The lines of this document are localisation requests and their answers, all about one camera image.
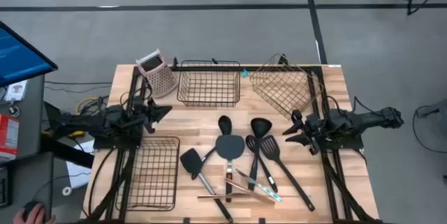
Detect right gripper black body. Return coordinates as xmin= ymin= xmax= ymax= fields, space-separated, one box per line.
xmin=302 ymin=112 xmax=331 ymax=149

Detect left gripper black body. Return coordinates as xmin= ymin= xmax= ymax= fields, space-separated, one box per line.
xmin=113 ymin=95 xmax=153 ymax=138

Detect black nylon ladle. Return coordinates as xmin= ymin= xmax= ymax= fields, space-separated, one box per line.
xmin=247 ymin=117 xmax=273 ymax=192

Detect black turner steel shaft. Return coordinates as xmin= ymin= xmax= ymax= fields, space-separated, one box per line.
xmin=179 ymin=147 xmax=234 ymax=223

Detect knife with teal pattern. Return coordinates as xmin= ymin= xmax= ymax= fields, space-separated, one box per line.
xmin=235 ymin=167 xmax=284 ymax=203

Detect black nylon serving spoon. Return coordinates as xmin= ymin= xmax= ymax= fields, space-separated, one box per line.
xmin=191 ymin=114 xmax=234 ymax=180

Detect grey wide spatula red mark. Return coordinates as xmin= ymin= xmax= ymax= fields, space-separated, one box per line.
xmin=214 ymin=134 xmax=246 ymax=203

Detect copper kitchen tongs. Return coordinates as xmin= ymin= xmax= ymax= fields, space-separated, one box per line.
xmin=196 ymin=177 xmax=277 ymax=205

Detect pink steel box grater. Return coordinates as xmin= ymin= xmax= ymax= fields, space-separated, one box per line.
xmin=135 ymin=48 xmax=179 ymax=99

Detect white paper sheet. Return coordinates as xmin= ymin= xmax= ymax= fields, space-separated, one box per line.
xmin=65 ymin=139 xmax=96 ymax=190

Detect white card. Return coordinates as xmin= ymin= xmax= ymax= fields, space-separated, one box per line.
xmin=3 ymin=80 xmax=29 ymax=103

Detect blue screen computer monitor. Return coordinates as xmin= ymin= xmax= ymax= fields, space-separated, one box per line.
xmin=0 ymin=20 xmax=59 ymax=88

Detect red and white box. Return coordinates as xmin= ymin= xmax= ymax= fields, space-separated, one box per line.
xmin=0 ymin=113 xmax=20 ymax=163

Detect black computer mouse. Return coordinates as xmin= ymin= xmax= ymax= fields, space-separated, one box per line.
xmin=22 ymin=200 xmax=43 ymax=218

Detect person's hand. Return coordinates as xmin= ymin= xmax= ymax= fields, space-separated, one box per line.
xmin=13 ymin=202 xmax=57 ymax=224

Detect black computer keyboard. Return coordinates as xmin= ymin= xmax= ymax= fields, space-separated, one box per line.
xmin=0 ymin=167 xmax=10 ymax=208

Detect gold wire basket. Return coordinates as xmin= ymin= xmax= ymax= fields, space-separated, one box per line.
xmin=249 ymin=53 xmax=325 ymax=120

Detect large black wire basket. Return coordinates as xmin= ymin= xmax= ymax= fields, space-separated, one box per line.
xmin=115 ymin=135 xmax=182 ymax=213

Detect yellow cable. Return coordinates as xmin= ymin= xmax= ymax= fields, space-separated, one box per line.
xmin=75 ymin=96 xmax=103 ymax=114

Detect small black wire basket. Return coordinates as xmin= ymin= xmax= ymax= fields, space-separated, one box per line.
xmin=176 ymin=59 xmax=242 ymax=109

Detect black floor cable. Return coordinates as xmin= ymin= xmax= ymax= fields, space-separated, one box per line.
xmin=411 ymin=98 xmax=447 ymax=155
xmin=43 ymin=80 xmax=113 ymax=94

